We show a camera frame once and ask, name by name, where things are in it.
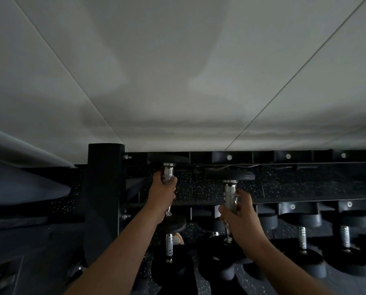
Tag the person's left hand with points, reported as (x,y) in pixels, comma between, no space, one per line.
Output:
(159,198)

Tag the person's right hand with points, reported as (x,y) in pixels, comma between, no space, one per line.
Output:
(244,224)

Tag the person's left fingers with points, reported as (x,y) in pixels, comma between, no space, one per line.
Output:
(169,187)

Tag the person's right thumb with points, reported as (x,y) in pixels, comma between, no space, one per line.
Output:
(244,199)

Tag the person's left forearm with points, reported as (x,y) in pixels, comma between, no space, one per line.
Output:
(118,258)

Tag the person's right forearm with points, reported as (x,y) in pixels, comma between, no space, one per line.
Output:
(284,270)

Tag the black metal dumbbell rack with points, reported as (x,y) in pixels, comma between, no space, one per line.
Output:
(105,187)

